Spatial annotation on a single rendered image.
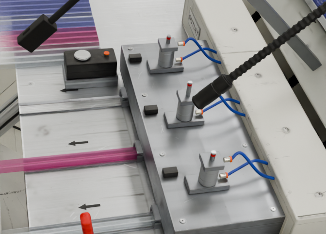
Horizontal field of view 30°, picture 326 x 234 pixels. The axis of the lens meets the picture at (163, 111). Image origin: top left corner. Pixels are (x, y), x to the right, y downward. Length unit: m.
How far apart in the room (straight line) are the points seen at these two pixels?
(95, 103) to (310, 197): 0.35
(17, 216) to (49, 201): 0.60
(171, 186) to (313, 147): 0.19
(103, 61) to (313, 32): 0.31
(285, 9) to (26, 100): 0.41
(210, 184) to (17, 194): 0.77
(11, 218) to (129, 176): 0.59
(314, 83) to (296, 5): 0.15
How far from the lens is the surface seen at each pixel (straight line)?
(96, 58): 0.91
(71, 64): 0.90
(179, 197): 0.72
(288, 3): 0.96
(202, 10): 0.98
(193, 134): 0.79
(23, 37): 0.72
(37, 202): 0.78
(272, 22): 0.78
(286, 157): 0.76
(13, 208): 1.39
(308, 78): 0.86
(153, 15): 1.09
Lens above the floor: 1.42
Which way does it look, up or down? 19 degrees down
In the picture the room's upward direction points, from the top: 53 degrees clockwise
